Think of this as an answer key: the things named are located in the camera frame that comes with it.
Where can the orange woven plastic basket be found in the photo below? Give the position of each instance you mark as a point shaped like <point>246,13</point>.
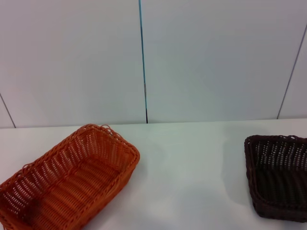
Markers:
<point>72,182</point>

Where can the dark brown woven basket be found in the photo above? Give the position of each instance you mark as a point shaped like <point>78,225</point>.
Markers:
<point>280,182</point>

